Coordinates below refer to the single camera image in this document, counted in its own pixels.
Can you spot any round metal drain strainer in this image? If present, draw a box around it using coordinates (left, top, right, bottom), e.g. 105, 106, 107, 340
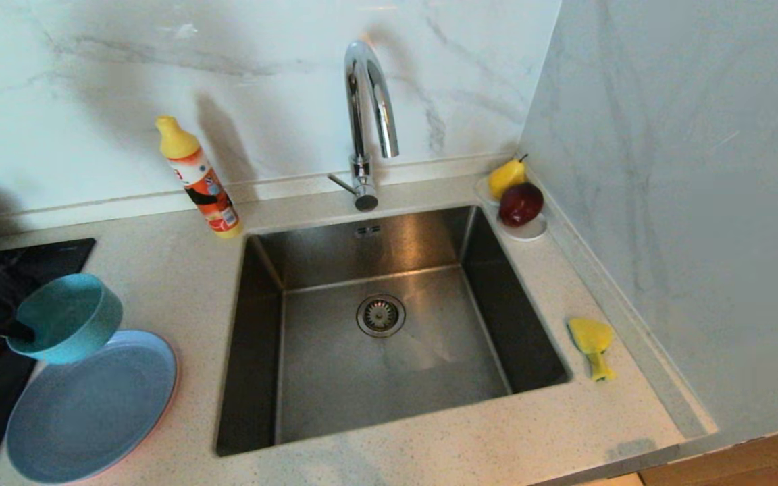
356, 294, 407, 338

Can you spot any yellow pear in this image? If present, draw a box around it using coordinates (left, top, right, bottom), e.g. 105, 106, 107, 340
488, 154, 530, 200

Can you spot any chrome curved faucet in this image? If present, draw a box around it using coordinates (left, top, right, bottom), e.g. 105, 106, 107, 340
326, 38, 400, 212

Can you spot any orange yellow detergent bottle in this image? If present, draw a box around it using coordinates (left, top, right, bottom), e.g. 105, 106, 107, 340
155, 115, 243, 239

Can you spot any yellow green fish-shaped sponge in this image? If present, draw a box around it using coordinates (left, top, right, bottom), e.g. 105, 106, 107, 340
567, 318, 617, 382

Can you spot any blue plate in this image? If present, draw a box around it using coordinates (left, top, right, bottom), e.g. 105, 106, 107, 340
6, 329, 178, 485

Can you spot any brown wooden cabinet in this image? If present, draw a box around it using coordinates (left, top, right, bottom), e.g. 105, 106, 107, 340
639, 420, 778, 486

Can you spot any pink plate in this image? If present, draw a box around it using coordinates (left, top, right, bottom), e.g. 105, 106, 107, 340
85, 334, 180, 481

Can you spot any teal bowl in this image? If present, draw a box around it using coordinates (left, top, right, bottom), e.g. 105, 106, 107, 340
7, 273, 124, 366

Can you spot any stainless steel sink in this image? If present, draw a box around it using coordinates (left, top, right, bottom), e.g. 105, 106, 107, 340
215, 205, 573, 458

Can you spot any dark red apple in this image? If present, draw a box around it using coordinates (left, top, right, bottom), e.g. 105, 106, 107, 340
499, 182, 545, 228

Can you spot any black glass cooktop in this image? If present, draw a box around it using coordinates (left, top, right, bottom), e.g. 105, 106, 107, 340
0, 238, 97, 486

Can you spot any small white dish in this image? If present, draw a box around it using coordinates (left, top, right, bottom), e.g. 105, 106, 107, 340
475, 173, 550, 242

